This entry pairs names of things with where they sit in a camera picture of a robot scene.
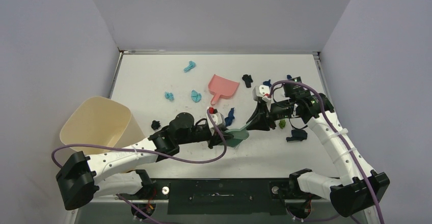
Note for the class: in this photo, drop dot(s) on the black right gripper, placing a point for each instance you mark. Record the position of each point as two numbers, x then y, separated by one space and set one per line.
267 113

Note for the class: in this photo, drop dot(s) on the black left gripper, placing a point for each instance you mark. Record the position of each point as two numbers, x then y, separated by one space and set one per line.
214 139

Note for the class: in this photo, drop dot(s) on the green paper scrap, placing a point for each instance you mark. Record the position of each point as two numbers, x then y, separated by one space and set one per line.
282 124

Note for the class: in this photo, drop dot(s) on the green hand brush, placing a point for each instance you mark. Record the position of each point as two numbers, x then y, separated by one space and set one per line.
236 136

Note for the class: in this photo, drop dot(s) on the dark blue paper scrap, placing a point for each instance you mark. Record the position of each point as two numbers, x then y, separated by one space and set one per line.
230 117

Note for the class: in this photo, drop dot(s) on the black paper scrap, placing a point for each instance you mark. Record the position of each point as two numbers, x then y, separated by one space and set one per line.
297 135
155 125
247 78

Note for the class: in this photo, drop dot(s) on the pink plastic dustpan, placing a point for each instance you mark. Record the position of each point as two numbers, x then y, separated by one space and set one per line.
221 88

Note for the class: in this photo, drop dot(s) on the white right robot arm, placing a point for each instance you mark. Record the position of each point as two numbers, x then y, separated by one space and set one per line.
358 186

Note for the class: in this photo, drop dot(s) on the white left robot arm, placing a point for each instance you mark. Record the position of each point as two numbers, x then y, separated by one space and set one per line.
83 177

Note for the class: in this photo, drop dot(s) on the teal paper scrap middle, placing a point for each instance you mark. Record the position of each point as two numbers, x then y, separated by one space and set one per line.
196 96

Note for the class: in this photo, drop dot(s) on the teal paper scrap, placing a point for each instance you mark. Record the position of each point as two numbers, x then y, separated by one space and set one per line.
169 96
191 65
196 96

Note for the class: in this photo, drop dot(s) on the small dark blue scrap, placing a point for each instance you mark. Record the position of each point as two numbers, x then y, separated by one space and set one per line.
267 83

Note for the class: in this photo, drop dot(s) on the black paper scrap top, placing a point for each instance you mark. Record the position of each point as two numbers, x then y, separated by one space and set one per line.
247 78

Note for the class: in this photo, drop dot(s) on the teal paper scrap left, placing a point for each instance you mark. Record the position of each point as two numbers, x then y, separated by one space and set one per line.
169 96

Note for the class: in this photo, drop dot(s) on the teal paper scrap top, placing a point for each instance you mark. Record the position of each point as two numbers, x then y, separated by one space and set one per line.
191 65

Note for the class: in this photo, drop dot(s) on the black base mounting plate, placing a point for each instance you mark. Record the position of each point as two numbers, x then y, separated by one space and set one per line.
270 195

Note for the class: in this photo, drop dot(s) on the beige waste bin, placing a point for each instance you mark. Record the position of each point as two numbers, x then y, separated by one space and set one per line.
101 121

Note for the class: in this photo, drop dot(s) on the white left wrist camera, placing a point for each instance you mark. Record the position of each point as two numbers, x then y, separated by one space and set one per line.
214 119

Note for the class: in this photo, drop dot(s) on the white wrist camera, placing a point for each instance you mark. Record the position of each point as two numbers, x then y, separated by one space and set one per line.
261 93
214 119

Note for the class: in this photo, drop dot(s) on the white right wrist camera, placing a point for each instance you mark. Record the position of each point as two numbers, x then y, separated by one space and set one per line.
261 93

